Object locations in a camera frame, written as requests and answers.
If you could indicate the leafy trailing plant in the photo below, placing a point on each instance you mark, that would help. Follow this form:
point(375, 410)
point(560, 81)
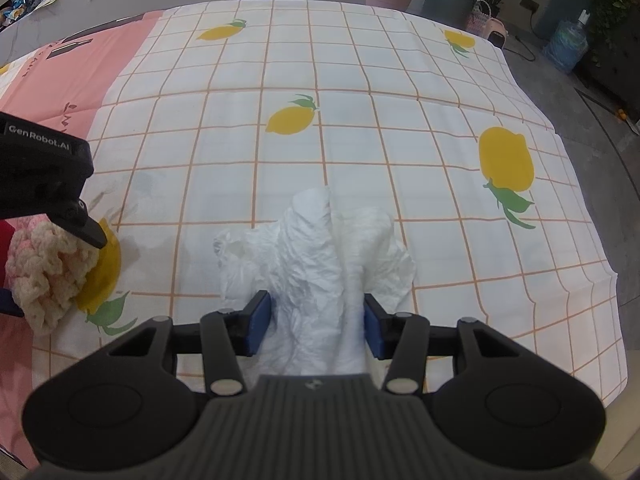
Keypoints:
point(617, 0)

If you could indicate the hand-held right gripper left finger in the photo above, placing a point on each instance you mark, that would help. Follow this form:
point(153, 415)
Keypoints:
point(257, 325)

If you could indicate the blue water jug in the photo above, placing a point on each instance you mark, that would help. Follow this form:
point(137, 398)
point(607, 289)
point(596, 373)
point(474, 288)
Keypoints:
point(567, 42)

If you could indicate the red box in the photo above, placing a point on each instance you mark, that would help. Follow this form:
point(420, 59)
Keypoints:
point(4, 250)

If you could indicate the snack bags pile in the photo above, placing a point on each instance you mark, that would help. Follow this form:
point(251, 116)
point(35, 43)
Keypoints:
point(12, 10)

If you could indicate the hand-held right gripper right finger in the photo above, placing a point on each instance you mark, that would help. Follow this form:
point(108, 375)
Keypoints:
point(375, 330)

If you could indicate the pink basket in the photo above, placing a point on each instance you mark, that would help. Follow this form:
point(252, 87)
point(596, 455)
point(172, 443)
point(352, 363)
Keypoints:
point(486, 22)

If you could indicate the cream knitted cloth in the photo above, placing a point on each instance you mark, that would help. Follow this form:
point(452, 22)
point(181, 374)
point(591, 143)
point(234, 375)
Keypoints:
point(45, 270)

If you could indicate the white plastic bag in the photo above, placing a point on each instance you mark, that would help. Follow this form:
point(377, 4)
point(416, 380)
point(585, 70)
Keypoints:
point(310, 260)

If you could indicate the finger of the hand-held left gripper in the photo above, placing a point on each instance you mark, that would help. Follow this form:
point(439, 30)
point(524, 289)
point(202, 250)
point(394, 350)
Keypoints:
point(87, 227)
point(10, 302)

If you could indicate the dark grey cabinet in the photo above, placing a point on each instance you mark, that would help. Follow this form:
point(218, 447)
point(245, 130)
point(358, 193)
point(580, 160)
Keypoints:
point(612, 70)

